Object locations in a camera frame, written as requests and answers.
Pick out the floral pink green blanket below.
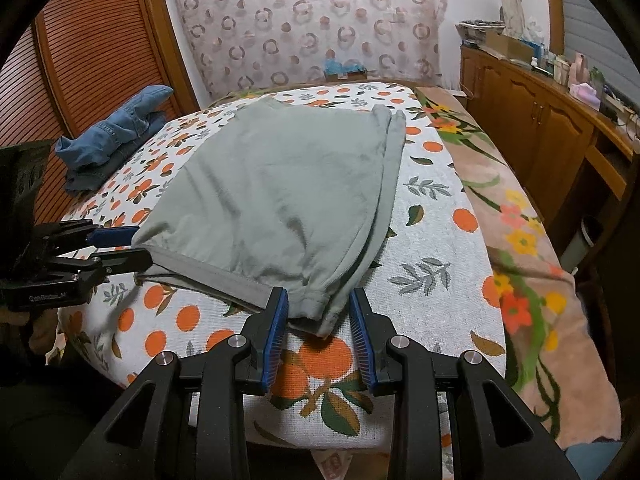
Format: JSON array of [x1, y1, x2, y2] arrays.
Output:
[[416, 87, 622, 448]]

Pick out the folded blue jeans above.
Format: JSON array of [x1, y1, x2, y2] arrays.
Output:
[[54, 84, 174, 195]]

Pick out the pink tissue pack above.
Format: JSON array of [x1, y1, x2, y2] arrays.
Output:
[[570, 82, 601, 110]]

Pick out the brown cardboard box on cabinet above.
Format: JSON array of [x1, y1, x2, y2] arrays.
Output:
[[482, 30, 535, 64]]

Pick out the tray of papers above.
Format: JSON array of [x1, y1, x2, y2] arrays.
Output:
[[456, 20, 506, 44]]

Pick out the orange-print white bed sheet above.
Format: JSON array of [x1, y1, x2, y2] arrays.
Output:
[[70, 82, 506, 451]]

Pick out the cardboard box with blue bag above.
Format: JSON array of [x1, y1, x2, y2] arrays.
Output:
[[323, 58, 368, 82]]

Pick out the person's left hand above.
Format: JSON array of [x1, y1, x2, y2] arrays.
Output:
[[0, 307, 58, 354]]

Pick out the grey-green shorts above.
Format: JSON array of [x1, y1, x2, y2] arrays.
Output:
[[134, 98, 406, 337]]

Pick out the brown louvered wardrobe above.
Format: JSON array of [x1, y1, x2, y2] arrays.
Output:
[[1, 0, 198, 226]]

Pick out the wooden sideboard cabinet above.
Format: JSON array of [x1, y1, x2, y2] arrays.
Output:
[[460, 47, 639, 252]]

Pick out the pink bottle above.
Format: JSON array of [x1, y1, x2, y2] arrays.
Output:
[[568, 52, 590, 87]]

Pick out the circle-pattern sheer curtain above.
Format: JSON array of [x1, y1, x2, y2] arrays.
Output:
[[175, 0, 448, 98]]

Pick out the grey window blind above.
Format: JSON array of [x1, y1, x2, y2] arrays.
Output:
[[562, 0, 639, 107]]

